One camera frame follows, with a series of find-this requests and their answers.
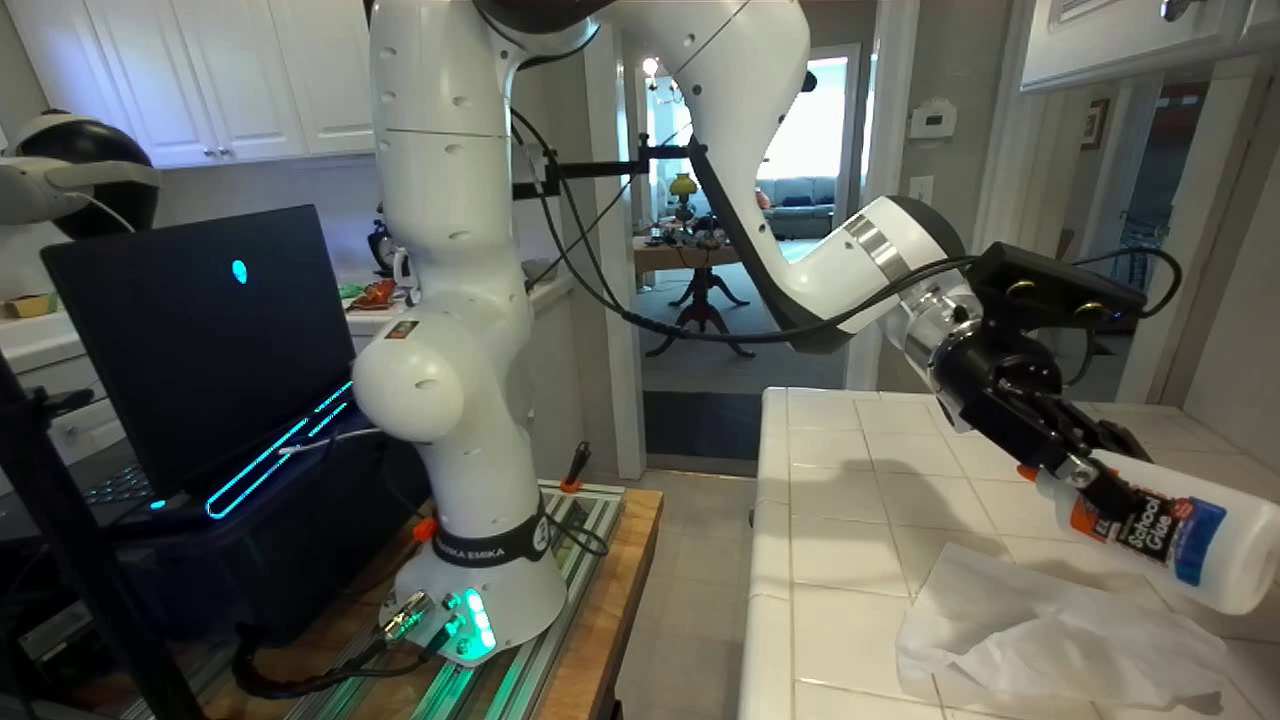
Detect small yellow lamp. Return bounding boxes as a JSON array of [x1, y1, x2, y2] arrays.
[[664, 170, 704, 232]]

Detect white upper kitchen cabinet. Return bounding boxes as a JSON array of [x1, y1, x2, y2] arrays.
[[1016, 0, 1280, 96]]

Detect black camera boom rod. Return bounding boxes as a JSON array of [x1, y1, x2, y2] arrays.
[[511, 137, 695, 204]]

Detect aluminium base plate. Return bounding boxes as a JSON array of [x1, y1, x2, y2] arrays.
[[285, 477, 634, 720]]

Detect black white round headset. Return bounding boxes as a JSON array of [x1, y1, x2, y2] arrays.
[[0, 110, 164, 246]]

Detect black camera cable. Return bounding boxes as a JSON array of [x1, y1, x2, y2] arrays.
[[503, 106, 1187, 352]]

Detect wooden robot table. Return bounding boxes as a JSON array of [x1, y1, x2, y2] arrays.
[[196, 482, 668, 720]]

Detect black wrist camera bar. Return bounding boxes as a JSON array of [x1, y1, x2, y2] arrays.
[[977, 241, 1153, 335]]

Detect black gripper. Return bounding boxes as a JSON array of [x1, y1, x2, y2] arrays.
[[930, 325, 1153, 544]]

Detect white glue bottle orange cap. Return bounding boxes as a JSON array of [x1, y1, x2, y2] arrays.
[[1016, 450, 1280, 622]]

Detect black laptop cyan lights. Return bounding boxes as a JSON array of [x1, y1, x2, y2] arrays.
[[38, 200, 438, 653]]

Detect white paper towel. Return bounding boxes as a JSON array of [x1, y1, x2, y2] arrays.
[[894, 535, 1236, 720]]

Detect white cabinet row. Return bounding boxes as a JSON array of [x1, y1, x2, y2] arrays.
[[0, 0, 375, 174]]

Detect black base cable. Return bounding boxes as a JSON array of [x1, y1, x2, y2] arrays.
[[234, 603, 464, 710]]

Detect orange plastic object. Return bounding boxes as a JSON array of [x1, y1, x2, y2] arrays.
[[338, 273, 403, 313]]

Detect black tripod leg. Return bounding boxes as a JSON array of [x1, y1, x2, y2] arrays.
[[0, 356, 203, 720]]

